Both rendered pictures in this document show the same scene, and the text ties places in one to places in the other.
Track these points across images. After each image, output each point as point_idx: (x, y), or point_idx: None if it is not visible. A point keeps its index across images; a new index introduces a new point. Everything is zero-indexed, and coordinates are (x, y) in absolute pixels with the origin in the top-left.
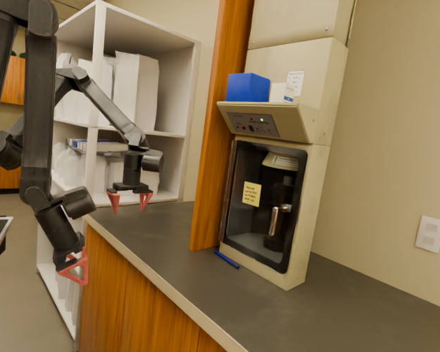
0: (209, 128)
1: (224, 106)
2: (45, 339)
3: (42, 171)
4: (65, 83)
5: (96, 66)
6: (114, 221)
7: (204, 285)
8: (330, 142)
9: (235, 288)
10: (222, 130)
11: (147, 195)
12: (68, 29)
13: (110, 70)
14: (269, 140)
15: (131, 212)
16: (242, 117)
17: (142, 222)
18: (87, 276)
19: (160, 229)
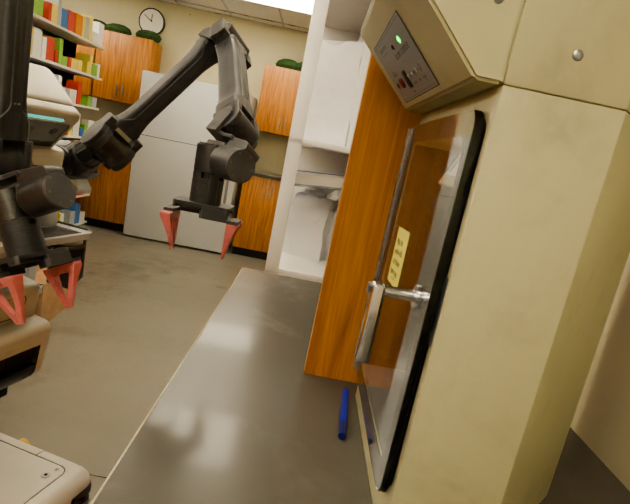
0: (364, 102)
1: (365, 34)
2: None
3: None
4: (206, 48)
5: (312, 37)
6: (258, 292)
7: (213, 426)
8: (622, 95)
9: (264, 465)
10: (403, 111)
11: (225, 229)
12: (334, 3)
13: (359, 53)
14: (449, 108)
15: (307, 290)
16: (387, 52)
17: (298, 306)
18: (21, 310)
19: (309, 323)
